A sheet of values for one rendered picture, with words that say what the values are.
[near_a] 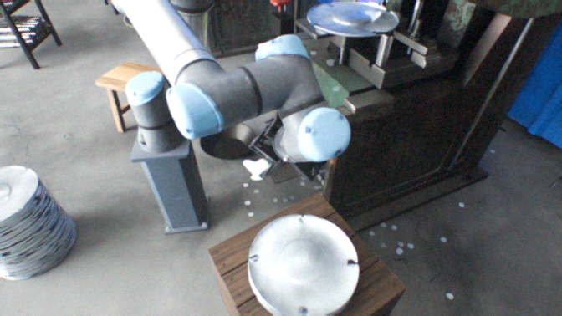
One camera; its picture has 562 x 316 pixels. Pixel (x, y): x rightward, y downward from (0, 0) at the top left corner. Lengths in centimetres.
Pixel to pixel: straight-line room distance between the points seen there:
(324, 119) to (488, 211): 136
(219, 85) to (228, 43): 228
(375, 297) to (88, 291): 102
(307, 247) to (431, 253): 70
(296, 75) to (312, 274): 55
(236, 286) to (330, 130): 57
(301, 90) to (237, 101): 10
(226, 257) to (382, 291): 43
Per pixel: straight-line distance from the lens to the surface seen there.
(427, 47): 107
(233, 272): 91
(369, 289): 92
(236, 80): 43
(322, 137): 44
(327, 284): 86
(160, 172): 117
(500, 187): 187
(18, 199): 140
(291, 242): 90
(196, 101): 41
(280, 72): 45
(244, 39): 273
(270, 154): 64
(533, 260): 166
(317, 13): 116
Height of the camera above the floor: 117
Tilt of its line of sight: 44 degrees down
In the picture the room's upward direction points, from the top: straight up
